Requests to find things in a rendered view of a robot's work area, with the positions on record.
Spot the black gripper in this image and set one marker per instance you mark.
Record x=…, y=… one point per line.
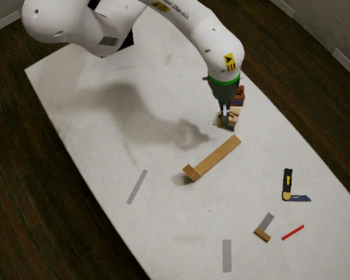
x=224, y=101

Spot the brown wooden flat bar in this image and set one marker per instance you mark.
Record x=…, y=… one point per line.
x=205, y=165

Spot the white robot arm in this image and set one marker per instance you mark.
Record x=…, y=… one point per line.
x=50, y=21

